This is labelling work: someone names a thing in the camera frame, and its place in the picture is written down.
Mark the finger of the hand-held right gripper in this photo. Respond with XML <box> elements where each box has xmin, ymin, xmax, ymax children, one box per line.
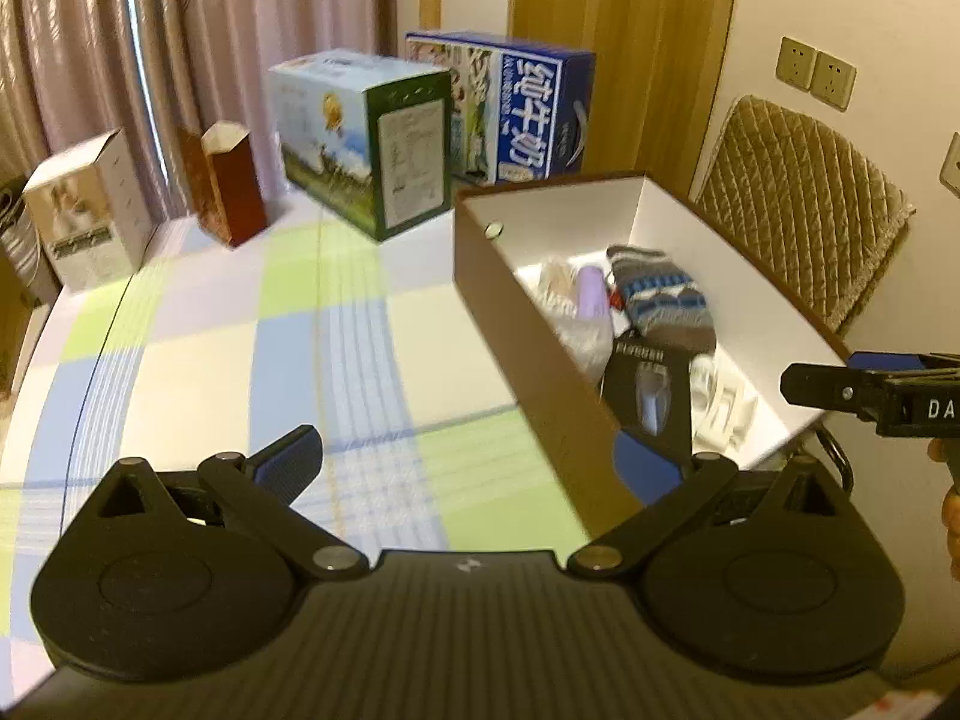
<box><xmin>850</xmin><ymin>351</ymin><xmax>960</xmax><ymax>377</ymax></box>
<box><xmin>780</xmin><ymin>362</ymin><xmax>890</xmax><ymax>421</ymax></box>

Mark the beige wall switch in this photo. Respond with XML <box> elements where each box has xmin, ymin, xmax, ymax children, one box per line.
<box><xmin>939</xmin><ymin>133</ymin><xmax>960</xmax><ymax>200</ymax></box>

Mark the dark red box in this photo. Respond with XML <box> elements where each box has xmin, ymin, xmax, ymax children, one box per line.
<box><xmin>178</xmin><ymin>121</ymin><xmax>269</xmax><ymax>248</ymax></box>

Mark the person's right hand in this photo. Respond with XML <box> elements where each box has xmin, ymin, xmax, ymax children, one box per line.
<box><xmin>928</xmin><ymin>436</ymin><xmax>960</xmax><ymax>578</ymax></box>

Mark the silver metal pipe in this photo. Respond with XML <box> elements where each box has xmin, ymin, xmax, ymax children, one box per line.
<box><xmin>124</xmin><ymin>0</ymin><xmax>173</xmax><ymax>188</ymax></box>

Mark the striped knitted sock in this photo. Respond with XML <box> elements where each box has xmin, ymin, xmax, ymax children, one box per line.
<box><xmin>606</xmin><ymin>244</ymin><xmax>717</xmax><ymax>353</ymax></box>

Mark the chair with quilted cover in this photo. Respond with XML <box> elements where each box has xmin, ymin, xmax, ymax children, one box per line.
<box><xmin>694</xmin><ymin>95</ymin><xmax>917</xmax><ymax>338</ymax></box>

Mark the plaid tablecloth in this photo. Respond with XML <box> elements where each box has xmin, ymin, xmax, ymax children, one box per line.
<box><xmin>0</xmin><ymin>195</ymin><xmax>623</xmax><ymax>691</ymax></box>

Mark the blue milk carton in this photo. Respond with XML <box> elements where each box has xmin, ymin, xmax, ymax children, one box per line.
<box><xmin>405</xmin><ymin>30</ymin><xmax>596</xmax><ymax>187</ymax></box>

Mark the black shaver box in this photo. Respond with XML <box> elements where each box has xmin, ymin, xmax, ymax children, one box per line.
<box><xmin>600</xmin><ymin>337</ymin><xmax>695</xmax><ymax>458</ymax></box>

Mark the pink curtain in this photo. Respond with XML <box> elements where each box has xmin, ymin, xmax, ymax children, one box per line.
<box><xmin>0</xmin><ymin>0</ymin><xmax>398</xmax><ymax>226</ymax></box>

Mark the stack of white containers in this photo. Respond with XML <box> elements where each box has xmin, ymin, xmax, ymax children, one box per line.
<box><xmin>0</xmin><ymin>187</ymin><xmax>40</xmax><ymax>293</ymax></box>

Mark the white blister pack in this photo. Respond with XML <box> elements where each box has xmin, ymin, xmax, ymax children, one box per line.
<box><xmin>688</xmin><ymin>355</ymin><xmax>760</xmax><ymax>452</ymax></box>

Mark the brown cardboard box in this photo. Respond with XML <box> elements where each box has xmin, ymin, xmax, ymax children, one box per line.
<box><xmin>0</xmin><ymin>240</ymin><xmax>53</xmax><ymax>395</ymax></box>

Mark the beige wall socket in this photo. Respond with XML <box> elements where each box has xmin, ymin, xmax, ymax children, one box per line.
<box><xmin>811</xmin><ymin>51</ymin><xmax>857</xmax><ymax>110</ymax></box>
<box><xmin>776</xmin><ymin>36</ymin><xmax>817</xmax><ymax>91</ymax></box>

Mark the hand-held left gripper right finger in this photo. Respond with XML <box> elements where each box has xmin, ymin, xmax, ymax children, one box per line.
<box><xmin>566</xmin><ymin>429</ymin><xmax>880</xmax><ymax>578</ymax></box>

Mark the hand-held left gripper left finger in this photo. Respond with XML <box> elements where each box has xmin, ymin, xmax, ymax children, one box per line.
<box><xmin>73</xmin><ymin>424</ymin><xmax>370</xmax><ymax>578</ymax></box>

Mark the wooden door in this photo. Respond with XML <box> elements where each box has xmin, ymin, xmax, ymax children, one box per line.
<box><xmin>510</xmin><ymin>0</ymin><xmax>743</xmax><ymax>196</ymax></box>

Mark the white product box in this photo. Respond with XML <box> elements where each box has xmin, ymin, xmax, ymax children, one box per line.
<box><xmin>22</xmin><ymin>129</ymin><xmax>160</xmax><ymax>293</ymax></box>

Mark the brown storage box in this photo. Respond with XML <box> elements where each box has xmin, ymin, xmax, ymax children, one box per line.
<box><xmin>452</xmin><ymin>174</ymin><xmax>852</xmax><ymax>541</ymax></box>

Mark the clear plastic bag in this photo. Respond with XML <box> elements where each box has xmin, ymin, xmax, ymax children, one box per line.
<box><xmin>559</xmin><ymin>311</ymin><xmax>614</xmax><ymax>383</ymax></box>

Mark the green milk carton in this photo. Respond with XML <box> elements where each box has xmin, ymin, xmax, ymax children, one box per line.
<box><xmin>268</xmin><ymin>50</ymin><xmax>453</xmax><ymax>242</ymax></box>

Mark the purple tube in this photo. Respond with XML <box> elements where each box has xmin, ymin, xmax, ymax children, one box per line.
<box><xmin>576</xmin><ymin>264</ymin><xmax>612</xmax><ymax>323</ymax></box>

